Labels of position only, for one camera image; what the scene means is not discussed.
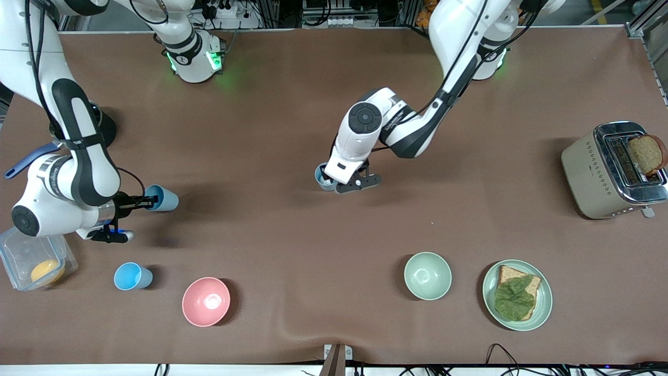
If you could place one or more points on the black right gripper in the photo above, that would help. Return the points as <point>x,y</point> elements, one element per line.
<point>122,202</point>

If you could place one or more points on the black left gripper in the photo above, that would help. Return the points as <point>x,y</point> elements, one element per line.
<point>364,165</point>

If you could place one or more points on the blue plastic cup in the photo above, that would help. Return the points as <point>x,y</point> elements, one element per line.
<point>166,198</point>
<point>129,277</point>
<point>323,180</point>

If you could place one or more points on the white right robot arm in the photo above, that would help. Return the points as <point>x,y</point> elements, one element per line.
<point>78,156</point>

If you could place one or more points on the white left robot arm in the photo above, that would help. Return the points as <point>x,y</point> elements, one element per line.
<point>360,130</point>

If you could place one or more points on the pink bowl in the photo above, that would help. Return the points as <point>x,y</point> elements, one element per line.
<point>205,302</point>

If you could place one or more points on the orange food piece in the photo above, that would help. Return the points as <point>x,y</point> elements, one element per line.
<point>46,271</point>

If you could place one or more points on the pale green bowl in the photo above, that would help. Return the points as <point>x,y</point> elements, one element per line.
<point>428,275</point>

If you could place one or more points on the clear plastic food container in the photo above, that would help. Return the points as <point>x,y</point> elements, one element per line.
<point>26,261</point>

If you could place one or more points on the bag of orange fruits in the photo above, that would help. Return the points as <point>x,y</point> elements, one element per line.
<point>424,15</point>

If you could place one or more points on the brown bread slice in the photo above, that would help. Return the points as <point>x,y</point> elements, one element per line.
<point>509,273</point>

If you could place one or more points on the green lettuce leaf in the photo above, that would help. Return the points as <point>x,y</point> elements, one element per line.
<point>514,300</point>

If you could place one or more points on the white power strip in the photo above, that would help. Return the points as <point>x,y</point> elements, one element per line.
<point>229,9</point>

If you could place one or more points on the beige and chrome toaster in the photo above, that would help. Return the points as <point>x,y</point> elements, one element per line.
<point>589,177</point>

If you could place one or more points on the pale green plate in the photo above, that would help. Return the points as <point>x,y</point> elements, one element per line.
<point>544,305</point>

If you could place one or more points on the brown toast slice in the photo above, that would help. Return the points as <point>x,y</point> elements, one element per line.
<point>647,154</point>

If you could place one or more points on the aluminium frame rail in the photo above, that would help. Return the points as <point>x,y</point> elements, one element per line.
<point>634,28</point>

